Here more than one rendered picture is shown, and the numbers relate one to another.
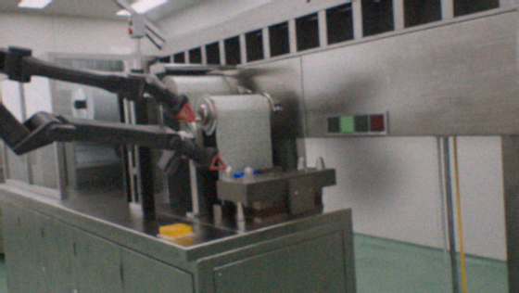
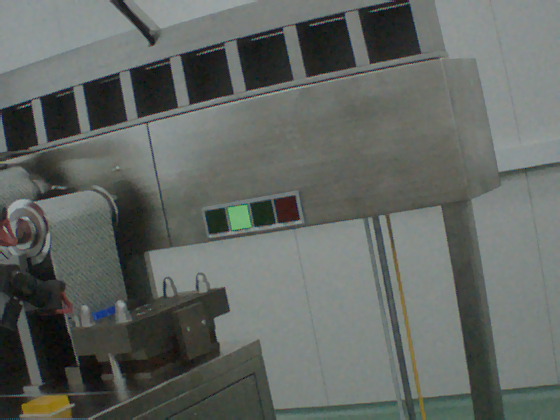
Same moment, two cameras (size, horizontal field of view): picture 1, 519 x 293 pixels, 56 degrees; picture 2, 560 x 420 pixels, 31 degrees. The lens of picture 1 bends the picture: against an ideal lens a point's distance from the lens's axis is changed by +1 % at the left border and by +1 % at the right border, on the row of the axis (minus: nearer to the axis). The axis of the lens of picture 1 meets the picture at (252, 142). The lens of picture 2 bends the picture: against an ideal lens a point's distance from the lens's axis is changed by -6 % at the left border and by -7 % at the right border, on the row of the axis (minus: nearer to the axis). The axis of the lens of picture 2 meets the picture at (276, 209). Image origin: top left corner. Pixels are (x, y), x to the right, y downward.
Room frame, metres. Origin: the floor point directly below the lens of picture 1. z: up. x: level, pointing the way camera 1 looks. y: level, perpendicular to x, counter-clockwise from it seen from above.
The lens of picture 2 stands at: (-0.59, 0.52, 1.31)
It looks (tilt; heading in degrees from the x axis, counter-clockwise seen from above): 3 degrees down; 337
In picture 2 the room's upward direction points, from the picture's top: 11 degrees counter-clockwise
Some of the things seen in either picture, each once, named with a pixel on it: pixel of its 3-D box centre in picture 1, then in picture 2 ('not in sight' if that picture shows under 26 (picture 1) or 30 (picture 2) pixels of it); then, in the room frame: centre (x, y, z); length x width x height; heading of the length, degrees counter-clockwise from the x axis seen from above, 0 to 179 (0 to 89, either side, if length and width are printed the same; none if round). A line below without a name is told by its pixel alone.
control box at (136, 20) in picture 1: (134, 25); not in sight; (2.15, 0.47, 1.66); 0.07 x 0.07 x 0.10; 33
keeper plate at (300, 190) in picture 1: (301, 195); (193, 331); (1.59, -0.15, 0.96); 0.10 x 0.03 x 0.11; 128
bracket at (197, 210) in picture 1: (194, 171); (23, 323); (1.70, 0.21, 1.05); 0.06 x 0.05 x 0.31; 128
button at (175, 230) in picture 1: (175, 230); (45, 405); (1.43, 0.24, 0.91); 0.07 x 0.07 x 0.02; 38
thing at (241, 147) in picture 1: (246, 153); (91, 283); (1.72, 0.02, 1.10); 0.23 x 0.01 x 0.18; 128
